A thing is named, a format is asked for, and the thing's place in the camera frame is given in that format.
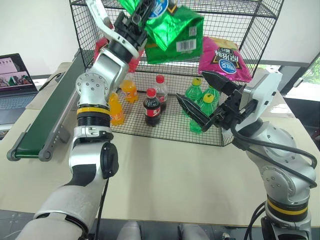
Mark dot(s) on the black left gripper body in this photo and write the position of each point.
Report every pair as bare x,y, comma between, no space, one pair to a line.
127,26

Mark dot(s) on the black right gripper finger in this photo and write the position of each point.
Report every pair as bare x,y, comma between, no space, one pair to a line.
193,108
215,80

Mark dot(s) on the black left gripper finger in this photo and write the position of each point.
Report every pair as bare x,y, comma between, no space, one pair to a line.
146,8

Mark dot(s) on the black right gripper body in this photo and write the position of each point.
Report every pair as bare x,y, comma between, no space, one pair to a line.
228,110

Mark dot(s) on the green chip bag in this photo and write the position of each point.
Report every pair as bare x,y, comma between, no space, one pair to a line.
160,56
172,27

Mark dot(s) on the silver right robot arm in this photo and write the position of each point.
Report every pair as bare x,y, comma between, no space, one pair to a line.
282,160

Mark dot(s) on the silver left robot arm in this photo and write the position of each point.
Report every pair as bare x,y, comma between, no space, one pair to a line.
90,82

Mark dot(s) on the green conveyor belt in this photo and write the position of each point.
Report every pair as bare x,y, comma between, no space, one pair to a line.
47,115

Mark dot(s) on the green bottle yellow cap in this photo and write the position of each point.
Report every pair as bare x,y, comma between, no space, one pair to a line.
214,91
207,105
193,91

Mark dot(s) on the magenta chip bag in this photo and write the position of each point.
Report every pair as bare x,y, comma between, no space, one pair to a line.
223,60

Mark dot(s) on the cola bottle red cap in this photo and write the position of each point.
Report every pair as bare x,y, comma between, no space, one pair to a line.
152,110
162,90

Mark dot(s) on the red chip bag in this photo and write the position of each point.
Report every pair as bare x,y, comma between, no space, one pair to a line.
133,63

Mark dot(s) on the flat green chip bag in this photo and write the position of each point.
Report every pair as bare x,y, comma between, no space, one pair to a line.
160,56

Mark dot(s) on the orange soda bottle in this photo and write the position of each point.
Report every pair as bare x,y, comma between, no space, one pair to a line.
129,89
116,110

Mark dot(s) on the open laptop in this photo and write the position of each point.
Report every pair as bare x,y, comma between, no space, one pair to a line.
13,85

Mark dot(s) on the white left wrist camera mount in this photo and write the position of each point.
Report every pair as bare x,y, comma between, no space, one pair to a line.
110,31

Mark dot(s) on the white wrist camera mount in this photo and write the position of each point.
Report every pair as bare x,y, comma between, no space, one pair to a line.
110,31
262,92

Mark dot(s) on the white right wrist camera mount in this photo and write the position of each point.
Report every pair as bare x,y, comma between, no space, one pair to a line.
262,92

